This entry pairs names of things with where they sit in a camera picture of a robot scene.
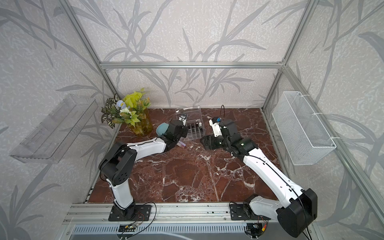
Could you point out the left electronics board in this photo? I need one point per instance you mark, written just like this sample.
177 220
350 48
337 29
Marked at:
127 228

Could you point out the electronics board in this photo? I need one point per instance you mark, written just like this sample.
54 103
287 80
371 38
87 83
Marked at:
127 228
255 230

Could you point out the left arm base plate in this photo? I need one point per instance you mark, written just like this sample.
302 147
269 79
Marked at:
139 213

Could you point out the artificial flowers in yellow vase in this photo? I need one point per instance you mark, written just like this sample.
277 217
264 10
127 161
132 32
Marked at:
132 110

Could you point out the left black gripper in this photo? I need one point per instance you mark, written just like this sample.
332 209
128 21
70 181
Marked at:
186 132

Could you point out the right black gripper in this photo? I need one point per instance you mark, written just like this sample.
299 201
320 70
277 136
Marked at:
211 146

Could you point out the clear acrylic lipstick organizer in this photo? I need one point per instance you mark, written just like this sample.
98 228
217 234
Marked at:
194 115

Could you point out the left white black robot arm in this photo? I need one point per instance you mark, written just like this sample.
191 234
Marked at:
118 163

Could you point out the white wire mesh basket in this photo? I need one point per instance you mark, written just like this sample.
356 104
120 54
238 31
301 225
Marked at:
305 137

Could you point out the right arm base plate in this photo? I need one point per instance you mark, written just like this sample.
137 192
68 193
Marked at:
243 211

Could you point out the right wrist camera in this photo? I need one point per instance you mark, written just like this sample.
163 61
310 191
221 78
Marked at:
215 124

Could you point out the lilac lipstick tube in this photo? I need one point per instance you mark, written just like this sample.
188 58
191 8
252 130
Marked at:
181 144

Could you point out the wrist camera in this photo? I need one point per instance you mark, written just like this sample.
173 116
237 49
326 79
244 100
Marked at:
215 124
182 117

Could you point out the teal toy shovel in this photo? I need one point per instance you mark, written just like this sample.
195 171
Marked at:
162 128

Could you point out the right electronics board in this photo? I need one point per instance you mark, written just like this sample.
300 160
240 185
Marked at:
255 230

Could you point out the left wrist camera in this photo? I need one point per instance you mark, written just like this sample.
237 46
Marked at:
182 117

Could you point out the clear plastic wall shelf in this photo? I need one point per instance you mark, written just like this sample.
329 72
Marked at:
51 139

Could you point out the aluminium front rail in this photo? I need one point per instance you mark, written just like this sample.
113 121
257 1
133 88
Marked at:
161 213

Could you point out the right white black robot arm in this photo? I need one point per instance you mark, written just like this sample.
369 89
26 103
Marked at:
295 209

